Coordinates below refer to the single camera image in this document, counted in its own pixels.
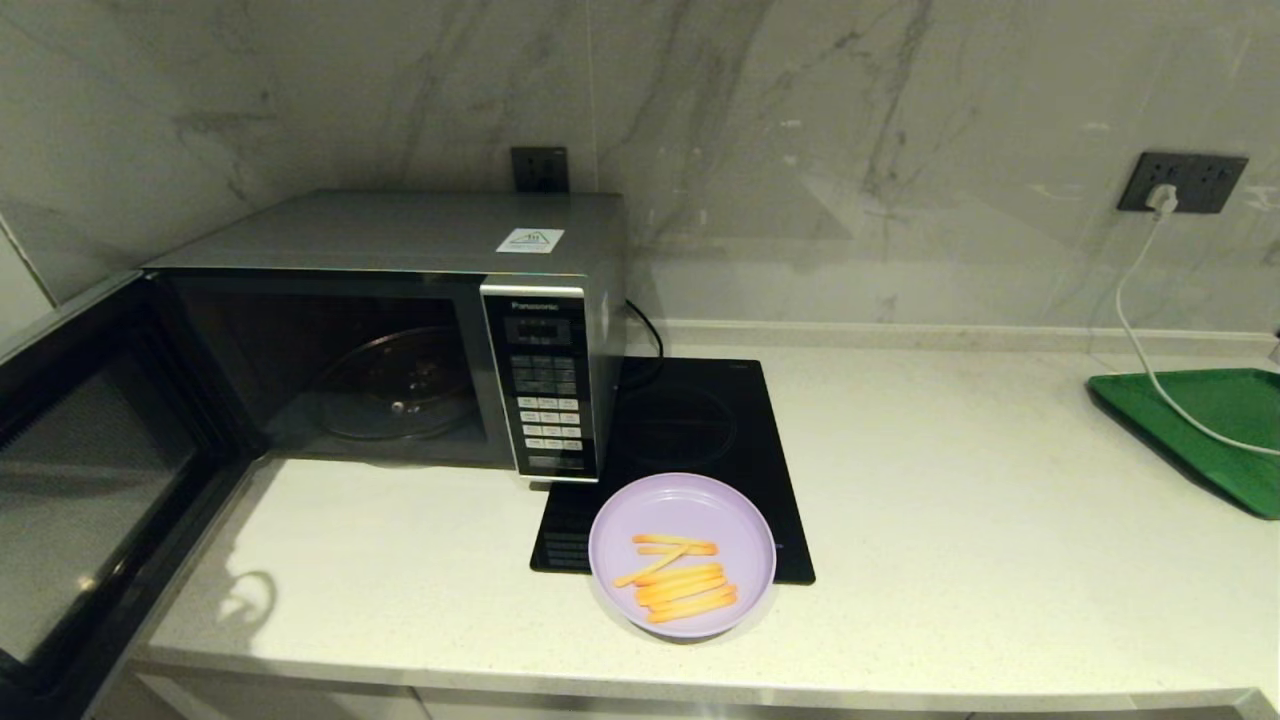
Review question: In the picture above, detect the black induction cooktop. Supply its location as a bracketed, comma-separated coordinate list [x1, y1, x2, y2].
[529, 357, 816, 586]

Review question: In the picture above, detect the black cable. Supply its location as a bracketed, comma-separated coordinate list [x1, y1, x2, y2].
[624, 299, 665, 363]

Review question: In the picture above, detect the lilac round plate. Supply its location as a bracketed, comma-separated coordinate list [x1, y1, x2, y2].
[587, 472, 778, 642]

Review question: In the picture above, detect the silver Panasonic microwave oven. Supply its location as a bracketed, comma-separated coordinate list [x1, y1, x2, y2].
[143, 190, 627, 483]

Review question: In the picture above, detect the green plastic tray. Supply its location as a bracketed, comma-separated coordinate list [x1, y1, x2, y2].
[1087, 368, 1280, 520]

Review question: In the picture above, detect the dark glass microwave door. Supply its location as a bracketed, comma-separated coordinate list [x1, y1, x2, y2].
[0, 272, 267, 720]

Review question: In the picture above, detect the white power cable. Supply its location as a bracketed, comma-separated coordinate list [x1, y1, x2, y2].
[1113, 214, 1280, 457]

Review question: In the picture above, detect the small black wall socket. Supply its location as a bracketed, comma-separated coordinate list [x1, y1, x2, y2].
[511, 147, 570, 194]

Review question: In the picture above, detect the wide black wall socket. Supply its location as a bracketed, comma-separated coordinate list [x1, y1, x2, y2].
[1117, 152, 1250, 214]

